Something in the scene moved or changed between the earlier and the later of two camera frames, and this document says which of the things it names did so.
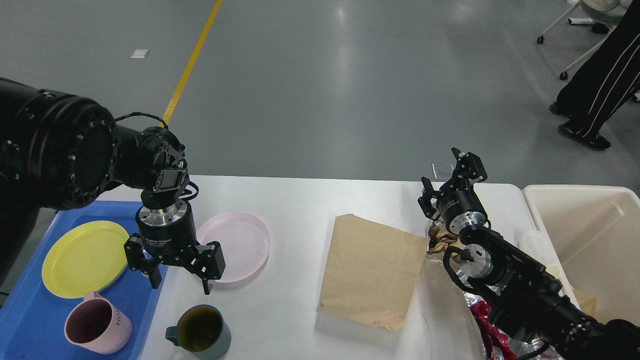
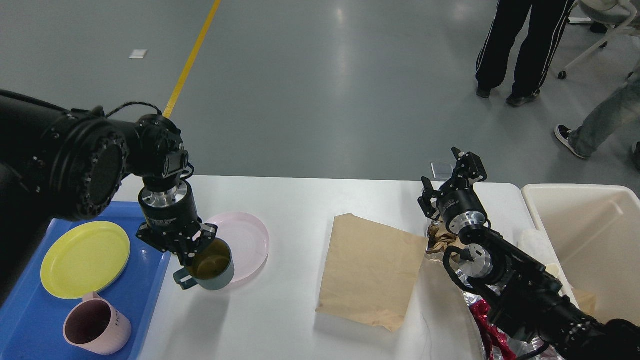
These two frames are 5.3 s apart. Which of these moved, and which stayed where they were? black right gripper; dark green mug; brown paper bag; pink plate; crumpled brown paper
Moved: dark green mug
Stayed: pink plate; black right gripper; brown paper bag; crumpled brown paper
